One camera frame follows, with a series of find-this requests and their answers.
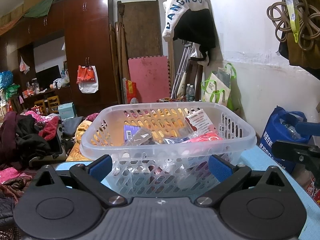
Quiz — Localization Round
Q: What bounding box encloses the white red thank you box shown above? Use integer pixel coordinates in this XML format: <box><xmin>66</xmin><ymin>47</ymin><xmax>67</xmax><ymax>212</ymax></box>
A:
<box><xmin>185</xmin><ymin>109</ymin><xmax>216</xmax><ymax>134</ymax></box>

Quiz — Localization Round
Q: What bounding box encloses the yellow floral blanket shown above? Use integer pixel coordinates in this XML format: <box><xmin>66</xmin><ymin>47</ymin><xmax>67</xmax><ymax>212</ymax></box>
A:
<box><xmin>66</xmin><ymin>120</ymin><xmax>92</xmax><ymax>162</ymax></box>

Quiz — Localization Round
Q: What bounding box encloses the blue shopping bag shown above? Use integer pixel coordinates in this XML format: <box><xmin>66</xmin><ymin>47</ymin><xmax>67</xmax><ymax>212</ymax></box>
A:
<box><xmin>259</xmin><ymin>106</ymin><xmax>311</xmax><ymax>174</ymax></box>

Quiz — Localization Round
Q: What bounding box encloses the purple white lettered box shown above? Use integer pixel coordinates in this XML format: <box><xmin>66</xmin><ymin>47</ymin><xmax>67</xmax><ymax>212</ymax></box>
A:
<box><xmin>124</xmin><ymin>125</ymin><xmax>140</xmax><ymax>143</ymax></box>

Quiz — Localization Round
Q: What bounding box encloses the clear plastic laundry basket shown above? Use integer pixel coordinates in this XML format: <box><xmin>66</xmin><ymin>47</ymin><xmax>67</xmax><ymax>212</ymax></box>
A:
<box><xmin>80</xmin><ymin>102</ymin><xmax>257</xmax><ymax>198</ymax></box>

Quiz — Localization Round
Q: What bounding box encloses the pile of dark clothes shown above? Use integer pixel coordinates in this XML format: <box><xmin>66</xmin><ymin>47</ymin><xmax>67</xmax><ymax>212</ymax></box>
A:
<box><xmin>1</xmin><ymin>112</ymin><xmax>66</xmax><ymax>170</ymax></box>

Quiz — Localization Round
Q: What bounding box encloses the green white tote bag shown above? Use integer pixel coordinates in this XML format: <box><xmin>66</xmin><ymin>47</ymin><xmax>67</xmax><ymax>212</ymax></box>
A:
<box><xmin>201</xmin><ymin>63</ymin><xmax>236</xmax><ymax>111</ymax></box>

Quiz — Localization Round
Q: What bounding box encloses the orange white hanging bag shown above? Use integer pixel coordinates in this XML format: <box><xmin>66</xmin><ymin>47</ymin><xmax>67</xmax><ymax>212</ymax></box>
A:
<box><xmin>76</xmin><ymin>65</ymin><xmax>99</xmax><ymax>94</ymax></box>

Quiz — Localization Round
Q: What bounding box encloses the hanging brown bag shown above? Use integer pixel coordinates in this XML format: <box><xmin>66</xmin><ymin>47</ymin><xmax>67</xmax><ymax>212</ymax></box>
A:
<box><xmin>279</xmin><ymin>0</ymin><xmax>319</xmax><ymax>70</ymax></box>

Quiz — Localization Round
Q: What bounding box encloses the pink foam mat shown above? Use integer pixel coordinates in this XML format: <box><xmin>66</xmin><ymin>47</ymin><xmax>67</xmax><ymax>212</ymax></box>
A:
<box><xmin>128</xmin><ymin>56</ymin><xmax>170</xmax><ymax>103</ymax></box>

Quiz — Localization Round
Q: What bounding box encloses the brown wooden board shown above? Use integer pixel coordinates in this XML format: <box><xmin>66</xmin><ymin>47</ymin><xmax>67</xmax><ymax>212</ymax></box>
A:
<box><xmin>117</xmin><ymin>0</ymin><xmax>163</xmax><ymax>58</ymax></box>

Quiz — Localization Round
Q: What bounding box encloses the dark red wooden wardrobe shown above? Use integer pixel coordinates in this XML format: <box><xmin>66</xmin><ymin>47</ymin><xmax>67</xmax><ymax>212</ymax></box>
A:
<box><xmin>1</xmin><ymin>0</ymin><xmax>121</xmax><ymax>116</ymax></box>

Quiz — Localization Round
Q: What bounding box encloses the white black hanging jacket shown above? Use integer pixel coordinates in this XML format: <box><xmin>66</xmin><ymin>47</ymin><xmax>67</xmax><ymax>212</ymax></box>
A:
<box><xmin>162</xmin><ymin>0</ymin><xmax>216</xmax><ymax>61</ymax></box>

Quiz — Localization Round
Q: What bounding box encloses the coiled beige cable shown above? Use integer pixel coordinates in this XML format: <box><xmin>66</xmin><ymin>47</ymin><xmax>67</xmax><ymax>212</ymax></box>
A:
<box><xmin>266</xmin><ymin>0</ymin><xmax>320</xmax><ymax>52</ymax></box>

